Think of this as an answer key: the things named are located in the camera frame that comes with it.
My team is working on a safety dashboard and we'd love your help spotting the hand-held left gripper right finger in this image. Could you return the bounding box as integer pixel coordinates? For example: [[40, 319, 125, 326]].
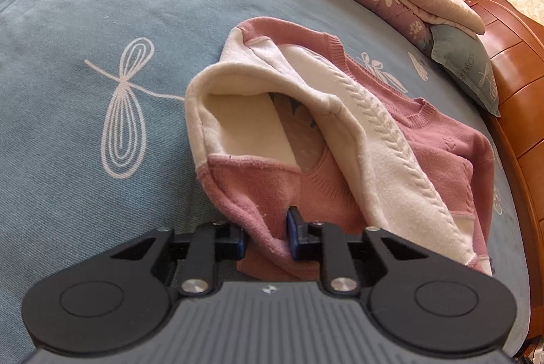
[[286, 207, 431, 298]]

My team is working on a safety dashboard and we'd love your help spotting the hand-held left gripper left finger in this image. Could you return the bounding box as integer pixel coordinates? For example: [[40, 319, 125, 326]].
[[110, 220, 248, 298]]

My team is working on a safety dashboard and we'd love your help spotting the pink and white knit sweater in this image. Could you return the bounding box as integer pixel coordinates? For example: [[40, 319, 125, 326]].
[[185, 18, 496, 282]]

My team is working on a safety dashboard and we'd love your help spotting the green printed pillow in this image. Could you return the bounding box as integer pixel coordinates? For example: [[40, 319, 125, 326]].
[[430, 24, 502, 118]]

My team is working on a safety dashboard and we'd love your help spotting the wooden headboard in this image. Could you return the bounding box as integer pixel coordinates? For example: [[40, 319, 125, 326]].
[[463, 0, 544, 364]]

